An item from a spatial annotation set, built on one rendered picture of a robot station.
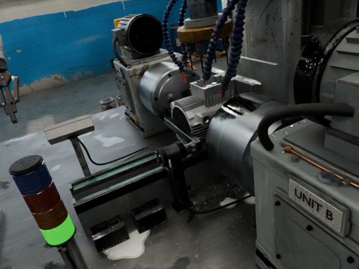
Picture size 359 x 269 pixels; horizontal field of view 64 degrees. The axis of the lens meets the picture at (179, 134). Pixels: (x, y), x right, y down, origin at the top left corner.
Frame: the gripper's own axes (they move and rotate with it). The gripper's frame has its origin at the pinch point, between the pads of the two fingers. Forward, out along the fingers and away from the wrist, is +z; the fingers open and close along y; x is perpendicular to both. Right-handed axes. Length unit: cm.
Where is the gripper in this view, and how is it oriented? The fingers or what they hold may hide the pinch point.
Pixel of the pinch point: (11, 113)
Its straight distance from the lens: 121.9
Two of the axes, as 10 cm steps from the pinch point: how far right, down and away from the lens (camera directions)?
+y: 8.9, -3.4, 3.2
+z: 3.9, 9.1, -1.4
